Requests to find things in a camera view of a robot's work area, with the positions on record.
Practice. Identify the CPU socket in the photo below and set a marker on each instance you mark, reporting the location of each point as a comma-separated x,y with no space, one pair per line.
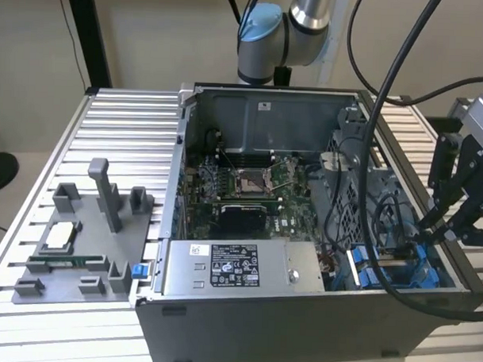
247,185

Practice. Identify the blue disk carrier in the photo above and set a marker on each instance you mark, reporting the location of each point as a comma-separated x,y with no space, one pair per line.
373,281

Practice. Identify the black upright post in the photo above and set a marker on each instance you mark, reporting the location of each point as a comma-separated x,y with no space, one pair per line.
88,36

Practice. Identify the green motherboard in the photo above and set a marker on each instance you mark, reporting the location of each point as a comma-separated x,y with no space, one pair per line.
294,206

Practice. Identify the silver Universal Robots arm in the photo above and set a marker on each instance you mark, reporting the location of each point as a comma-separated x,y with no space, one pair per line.
262,50

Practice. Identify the grey parts rack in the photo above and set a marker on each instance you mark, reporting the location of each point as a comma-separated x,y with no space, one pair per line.
84,247

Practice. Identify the black round stand base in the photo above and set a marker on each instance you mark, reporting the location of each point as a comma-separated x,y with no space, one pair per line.
1,172

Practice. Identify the dark grey PC case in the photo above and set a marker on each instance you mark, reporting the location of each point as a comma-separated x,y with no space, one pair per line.
260,332

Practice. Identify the hard disk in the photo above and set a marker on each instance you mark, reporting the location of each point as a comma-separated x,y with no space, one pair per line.
397,265

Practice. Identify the blue case latch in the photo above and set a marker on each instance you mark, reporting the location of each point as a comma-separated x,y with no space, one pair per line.
139,272

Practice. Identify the black graphics card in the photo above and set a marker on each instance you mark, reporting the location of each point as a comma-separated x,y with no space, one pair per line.
240,218

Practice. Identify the silver power supply unit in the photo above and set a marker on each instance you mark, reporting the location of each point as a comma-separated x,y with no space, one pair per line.
183,266

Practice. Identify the green RAM stick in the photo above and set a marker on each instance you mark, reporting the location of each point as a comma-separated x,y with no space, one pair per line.
78,260

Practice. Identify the silver CPU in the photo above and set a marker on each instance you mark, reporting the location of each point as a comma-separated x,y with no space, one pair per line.
60,236

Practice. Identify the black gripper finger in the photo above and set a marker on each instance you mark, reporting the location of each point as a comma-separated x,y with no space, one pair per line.
446,168
472,213

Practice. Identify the grey perforated drive cage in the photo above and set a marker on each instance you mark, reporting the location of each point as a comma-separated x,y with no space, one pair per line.
324,192

